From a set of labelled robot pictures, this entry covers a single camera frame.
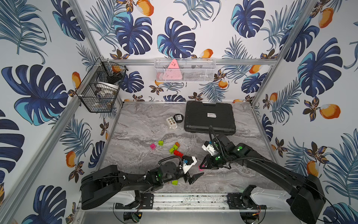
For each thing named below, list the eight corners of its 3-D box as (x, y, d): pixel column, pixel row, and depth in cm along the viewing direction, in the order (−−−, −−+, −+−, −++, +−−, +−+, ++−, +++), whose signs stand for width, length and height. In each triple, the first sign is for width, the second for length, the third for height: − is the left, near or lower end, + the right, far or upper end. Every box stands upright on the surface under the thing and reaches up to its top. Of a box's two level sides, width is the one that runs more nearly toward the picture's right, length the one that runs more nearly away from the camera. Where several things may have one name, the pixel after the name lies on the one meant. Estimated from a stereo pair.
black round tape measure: (177, 123, 109) (177, 121, 108) (172, 117, 114) (172, 115, 112) (184, 120, 112) (184, 118, 110) (180, 114, 116) (180, 112, 114)
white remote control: (170, 130, 105) (170, 128, 102) (165, 121, 111) (165, 118, 108) (177, 128, 107) (177, 125, 104) (172, 118, 113) (172, 116, 110)
